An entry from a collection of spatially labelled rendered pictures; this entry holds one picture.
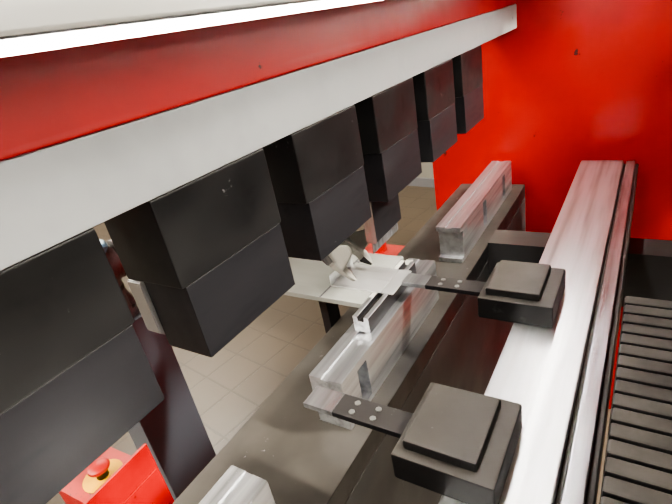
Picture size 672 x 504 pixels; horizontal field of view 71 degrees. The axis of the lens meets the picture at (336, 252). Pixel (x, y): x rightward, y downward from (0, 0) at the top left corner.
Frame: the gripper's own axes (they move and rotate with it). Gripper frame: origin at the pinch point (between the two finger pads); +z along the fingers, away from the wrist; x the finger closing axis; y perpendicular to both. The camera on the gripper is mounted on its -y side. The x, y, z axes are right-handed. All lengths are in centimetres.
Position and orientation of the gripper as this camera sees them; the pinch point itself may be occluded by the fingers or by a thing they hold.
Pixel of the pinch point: (357, 269)
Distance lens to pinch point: 90.3
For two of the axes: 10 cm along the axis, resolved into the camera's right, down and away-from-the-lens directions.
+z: 6.8, 7.4, -0.1
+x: 5.1, -4.5, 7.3
